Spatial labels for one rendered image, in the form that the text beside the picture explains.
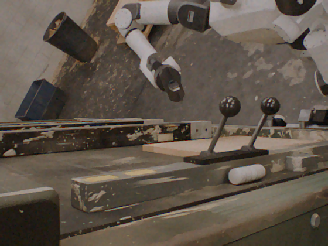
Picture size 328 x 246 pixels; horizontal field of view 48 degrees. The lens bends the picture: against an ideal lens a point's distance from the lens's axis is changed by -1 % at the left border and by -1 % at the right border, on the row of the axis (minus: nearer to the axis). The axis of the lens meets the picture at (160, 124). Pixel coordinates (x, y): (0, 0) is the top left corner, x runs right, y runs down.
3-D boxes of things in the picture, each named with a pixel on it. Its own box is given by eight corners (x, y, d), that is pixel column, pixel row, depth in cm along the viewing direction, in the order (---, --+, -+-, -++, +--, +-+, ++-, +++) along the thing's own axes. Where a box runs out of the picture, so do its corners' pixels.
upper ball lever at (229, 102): (219, 166, 68) (249, 102, 62) (205, 168, 65) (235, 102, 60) (205, 153, 70) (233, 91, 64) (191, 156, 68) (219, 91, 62)
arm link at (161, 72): (166, 107, 124) (161, 98, 135) (193, 95, 124) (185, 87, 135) (153, 72, 119) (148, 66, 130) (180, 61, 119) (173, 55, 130)
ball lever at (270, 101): (258, 159, 75) (287, 102, 70) (246, 161, 73) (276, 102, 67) (245, 148, 78) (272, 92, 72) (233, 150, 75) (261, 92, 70)
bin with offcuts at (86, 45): (105, 36, 537) (69, 7, 500) (89, 65, 525) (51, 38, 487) (88, 40, 577) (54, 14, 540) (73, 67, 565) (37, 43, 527)
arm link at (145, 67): (159, 91, 143) (139, 66, 147) (176, 76, 142) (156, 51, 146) (154, 86, 137) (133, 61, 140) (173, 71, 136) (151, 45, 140)
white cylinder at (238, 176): (241, 186, 64) (266, 180, 69) (241, 169, 64) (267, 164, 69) (227, 184, 66) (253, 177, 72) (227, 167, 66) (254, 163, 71)
